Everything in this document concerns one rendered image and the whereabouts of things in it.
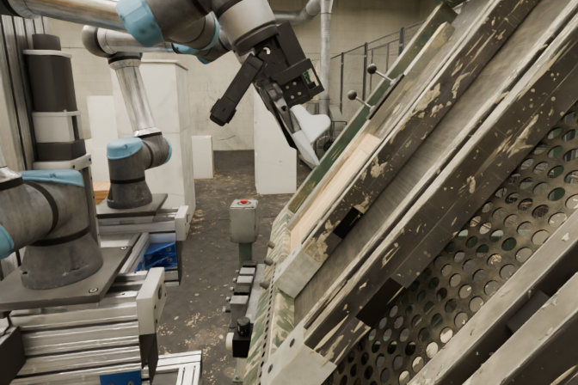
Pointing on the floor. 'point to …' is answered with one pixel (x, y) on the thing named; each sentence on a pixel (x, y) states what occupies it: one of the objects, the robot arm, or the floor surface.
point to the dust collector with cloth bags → (319, 104)
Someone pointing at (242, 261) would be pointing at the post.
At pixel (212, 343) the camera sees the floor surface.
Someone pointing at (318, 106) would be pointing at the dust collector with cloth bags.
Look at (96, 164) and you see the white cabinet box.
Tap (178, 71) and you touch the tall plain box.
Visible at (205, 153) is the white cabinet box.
